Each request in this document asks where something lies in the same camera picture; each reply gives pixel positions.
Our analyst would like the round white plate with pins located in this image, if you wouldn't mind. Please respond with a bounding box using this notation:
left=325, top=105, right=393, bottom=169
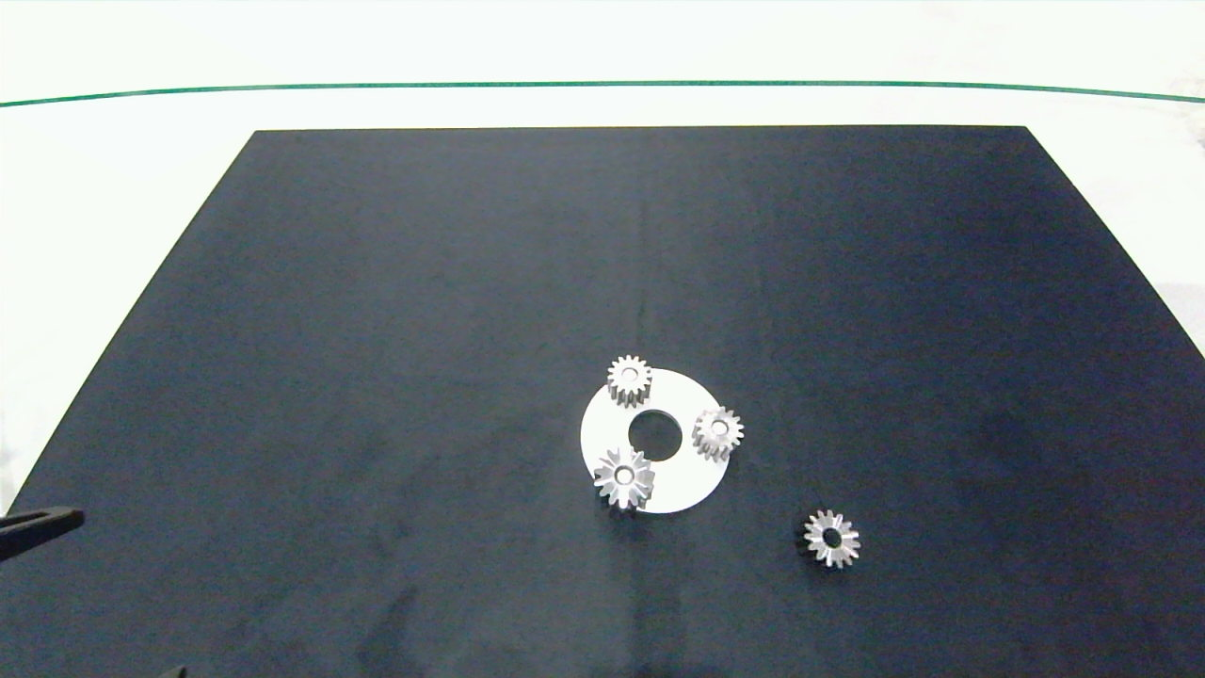
left=580, top=367, right=733, bottom=515

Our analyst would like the small steel gear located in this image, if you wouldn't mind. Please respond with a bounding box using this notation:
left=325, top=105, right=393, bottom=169
left=606, top=354, right=653, bottom=408
left=803, top=509, right=861, bottom=570
left=692, top=406, right=745, bottom=462

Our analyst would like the large steel gear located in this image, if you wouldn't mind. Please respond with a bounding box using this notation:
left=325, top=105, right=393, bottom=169
left=592, top=446, right=657, bottom=512

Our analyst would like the dark mat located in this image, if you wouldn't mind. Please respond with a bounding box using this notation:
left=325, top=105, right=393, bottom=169
left=0, top=125, right=1205, bottom=678

